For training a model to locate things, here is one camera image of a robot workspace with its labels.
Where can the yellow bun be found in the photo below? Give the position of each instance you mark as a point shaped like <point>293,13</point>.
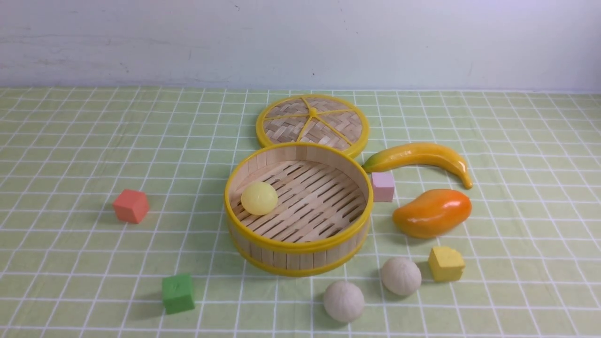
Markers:
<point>259,198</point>

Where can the white bun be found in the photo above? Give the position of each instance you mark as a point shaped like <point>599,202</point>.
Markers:
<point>401,276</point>
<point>343,301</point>

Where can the woven bamboo steamer lid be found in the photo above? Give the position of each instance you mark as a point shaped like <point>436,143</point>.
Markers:
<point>314,118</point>

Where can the green cube block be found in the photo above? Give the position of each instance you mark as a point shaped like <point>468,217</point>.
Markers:
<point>178,293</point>

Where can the bamboo steamer tray yellow rim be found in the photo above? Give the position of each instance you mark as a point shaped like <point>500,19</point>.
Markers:
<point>322,218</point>

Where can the white bun right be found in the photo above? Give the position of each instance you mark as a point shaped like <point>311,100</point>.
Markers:
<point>401,276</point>

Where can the yellow plastic banana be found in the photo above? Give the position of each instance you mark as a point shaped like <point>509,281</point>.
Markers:
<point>431,154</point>

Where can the red cube block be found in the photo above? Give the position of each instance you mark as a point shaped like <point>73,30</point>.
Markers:
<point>131,206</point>

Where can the orange plastic mango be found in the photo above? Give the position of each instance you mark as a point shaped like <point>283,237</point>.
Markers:
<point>433,213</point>

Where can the green checkered tablecloth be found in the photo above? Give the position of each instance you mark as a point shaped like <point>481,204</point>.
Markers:
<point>71,269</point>

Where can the white bun front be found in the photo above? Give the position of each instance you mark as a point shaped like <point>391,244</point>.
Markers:
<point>343,301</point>

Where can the pink cube block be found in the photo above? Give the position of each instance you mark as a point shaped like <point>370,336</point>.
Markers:
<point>383,185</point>

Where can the yellow cube block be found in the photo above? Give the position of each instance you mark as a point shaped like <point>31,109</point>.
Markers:
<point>446,264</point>

